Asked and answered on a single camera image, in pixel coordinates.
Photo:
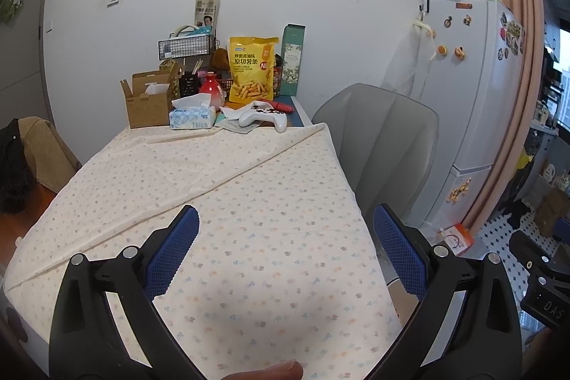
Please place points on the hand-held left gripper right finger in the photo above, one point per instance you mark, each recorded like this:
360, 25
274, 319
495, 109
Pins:
400, 246

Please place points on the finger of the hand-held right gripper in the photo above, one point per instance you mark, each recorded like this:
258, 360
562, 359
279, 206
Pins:
534, 257

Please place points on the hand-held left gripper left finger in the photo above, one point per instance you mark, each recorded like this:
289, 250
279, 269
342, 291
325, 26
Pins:
171, 246

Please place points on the person's left hand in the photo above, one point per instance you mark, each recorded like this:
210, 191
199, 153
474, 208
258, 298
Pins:
267, 371

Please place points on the orange and white box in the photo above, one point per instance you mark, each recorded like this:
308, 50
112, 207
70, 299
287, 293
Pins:
457, 240

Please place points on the yellow magnet cluster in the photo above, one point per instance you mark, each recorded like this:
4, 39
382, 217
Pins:
460, 192

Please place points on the floral cream tablecloth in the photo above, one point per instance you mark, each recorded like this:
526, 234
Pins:
249, 193

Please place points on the grey office chair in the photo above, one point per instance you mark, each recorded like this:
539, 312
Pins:
378, 148

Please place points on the blue tissue pack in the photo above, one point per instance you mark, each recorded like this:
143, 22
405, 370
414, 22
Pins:
193, 117

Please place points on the loose papers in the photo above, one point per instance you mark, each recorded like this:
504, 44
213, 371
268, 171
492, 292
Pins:
234, 126

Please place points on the open cardboard box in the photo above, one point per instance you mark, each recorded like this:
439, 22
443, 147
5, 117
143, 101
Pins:
147, 110

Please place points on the orange wooden chair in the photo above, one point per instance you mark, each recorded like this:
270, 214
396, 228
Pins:
26, 224

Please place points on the white refrigerator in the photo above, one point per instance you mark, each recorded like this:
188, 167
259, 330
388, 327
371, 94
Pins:
472, 108

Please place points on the white game controller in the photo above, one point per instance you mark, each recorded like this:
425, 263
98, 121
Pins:
260, 117

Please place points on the red ceramic bottle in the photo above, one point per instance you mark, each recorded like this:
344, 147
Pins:
211, 90

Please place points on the black pen holder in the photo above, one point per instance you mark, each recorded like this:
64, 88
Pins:
189, 84

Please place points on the black garment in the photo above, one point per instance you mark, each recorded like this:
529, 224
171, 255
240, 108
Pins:
13, 170

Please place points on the clear plastic bottle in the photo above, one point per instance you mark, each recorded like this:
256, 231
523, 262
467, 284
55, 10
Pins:
169, 63

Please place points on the white hanging tote bag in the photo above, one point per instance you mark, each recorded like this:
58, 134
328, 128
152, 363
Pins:
421, 64

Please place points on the brown plush toy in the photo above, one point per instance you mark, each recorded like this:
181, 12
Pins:
220, 59

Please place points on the yellow snack bag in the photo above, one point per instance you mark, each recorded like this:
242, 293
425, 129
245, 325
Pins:
253, 70

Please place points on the snack jar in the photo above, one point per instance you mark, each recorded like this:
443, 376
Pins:
277, 81

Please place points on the round orange magnet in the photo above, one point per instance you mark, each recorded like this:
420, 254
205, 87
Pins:
441, 49

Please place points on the yellow figure magnet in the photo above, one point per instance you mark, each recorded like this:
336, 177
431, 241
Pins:
460, 52

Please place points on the pink curtain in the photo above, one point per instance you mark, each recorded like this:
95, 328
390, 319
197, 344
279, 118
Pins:
507, 50

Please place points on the tall green box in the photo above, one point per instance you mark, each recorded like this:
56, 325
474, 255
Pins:
291, 59

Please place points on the group of picture magnets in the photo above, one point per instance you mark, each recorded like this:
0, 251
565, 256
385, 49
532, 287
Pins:
512, 37

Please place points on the grey door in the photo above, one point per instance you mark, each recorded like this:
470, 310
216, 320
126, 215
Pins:
22, 64

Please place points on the printed paper carton bag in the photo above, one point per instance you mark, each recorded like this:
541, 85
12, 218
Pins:
208, 6

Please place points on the orange bar magnet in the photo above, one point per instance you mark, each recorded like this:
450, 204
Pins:
463, 5

